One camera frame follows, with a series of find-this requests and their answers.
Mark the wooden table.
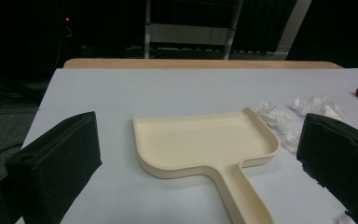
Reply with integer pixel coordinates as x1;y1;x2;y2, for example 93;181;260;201
62;58;343;70

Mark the cream plastic dustpan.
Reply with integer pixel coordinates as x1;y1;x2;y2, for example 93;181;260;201
131;106;282;224

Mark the pile of white paper scraps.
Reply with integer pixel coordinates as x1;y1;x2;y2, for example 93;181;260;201
255;96;358;224

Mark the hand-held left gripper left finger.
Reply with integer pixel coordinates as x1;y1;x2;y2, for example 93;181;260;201
5;111;103;224

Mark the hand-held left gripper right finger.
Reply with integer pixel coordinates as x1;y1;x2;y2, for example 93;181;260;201
296;113;358;224

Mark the white post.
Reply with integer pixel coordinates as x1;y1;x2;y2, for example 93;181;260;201
274;0;313;54

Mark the white board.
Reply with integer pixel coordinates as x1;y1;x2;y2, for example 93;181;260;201
15;67;358;224

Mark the grey metal stand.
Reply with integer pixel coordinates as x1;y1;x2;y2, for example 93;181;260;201
144;0;245;60

